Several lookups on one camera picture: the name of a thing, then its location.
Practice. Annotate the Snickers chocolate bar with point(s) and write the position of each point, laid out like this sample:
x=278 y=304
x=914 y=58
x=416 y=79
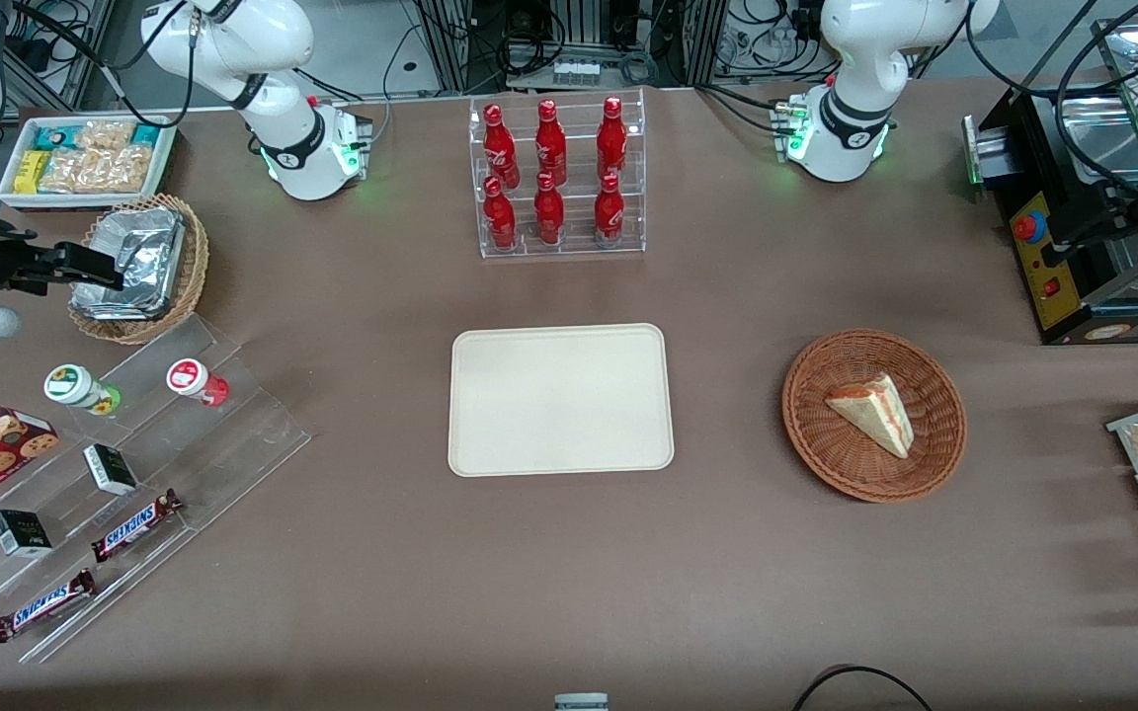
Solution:
x=134 y=525
x=43 y=605

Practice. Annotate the black sealing machine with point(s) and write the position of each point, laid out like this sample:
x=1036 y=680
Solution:
x=1043 y=267

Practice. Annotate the brown round wicker basket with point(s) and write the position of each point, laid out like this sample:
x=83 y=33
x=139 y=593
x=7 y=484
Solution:
x=826 y=449

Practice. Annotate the yellow snack packet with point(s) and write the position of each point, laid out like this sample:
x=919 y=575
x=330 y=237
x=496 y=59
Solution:
x=31 y=171

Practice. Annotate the clear acrylic stepped display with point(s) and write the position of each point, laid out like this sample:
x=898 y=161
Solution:
x=233 y=444

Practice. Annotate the white power strip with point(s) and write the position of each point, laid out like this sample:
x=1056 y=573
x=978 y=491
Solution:
x=576 y=72

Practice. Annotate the tan wicker basket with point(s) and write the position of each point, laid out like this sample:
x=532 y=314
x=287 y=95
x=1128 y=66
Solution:
x=196 y=257

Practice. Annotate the clear bag of crackers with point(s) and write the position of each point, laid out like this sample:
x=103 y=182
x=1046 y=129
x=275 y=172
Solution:
x=100 y=170

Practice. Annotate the aluminium frame rack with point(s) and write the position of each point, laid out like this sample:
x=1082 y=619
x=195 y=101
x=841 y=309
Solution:
x=450 y=49

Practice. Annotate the red yogurt cup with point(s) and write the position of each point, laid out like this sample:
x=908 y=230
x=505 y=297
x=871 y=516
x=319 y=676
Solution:
x=192 y=380

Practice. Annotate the red cola bottle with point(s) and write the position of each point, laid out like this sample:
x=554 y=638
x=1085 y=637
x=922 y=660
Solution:
x=548 y=212
x=550 y=143
x=500 y=217
x=609 y=212
x=611 y=138
x=500 y=148

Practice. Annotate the small black box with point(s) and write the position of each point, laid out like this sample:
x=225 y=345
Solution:
x=21 y=533
x=111 y=469

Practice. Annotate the clear acrylic bottle rack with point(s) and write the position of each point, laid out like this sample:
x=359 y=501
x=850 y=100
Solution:
x=579 y=247

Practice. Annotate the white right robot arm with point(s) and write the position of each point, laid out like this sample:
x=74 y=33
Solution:
x=287 y=148

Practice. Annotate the white snack bin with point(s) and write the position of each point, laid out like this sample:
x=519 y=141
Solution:
x=11 y=197

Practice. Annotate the cream plastic tray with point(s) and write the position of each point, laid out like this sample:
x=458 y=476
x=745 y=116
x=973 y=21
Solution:
x=559 y=400

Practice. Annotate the teal snack packet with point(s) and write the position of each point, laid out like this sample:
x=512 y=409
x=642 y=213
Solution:
x=55 y=137
x=145 y=134

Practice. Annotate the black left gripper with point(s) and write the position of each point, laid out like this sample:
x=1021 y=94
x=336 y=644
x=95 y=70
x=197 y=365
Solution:
x=1118 y=219

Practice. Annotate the green yogurt cup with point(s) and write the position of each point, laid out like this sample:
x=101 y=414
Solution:
x=75 y=387

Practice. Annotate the stacked aluminium foil trays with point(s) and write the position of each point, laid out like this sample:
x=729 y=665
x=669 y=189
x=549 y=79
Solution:
x=139 y=262

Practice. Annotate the small grey device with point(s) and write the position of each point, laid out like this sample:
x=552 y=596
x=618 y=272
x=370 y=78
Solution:
x=581 y=702

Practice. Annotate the wrapped triangle sandwich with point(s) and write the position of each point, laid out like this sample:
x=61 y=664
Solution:
x=875 y=415

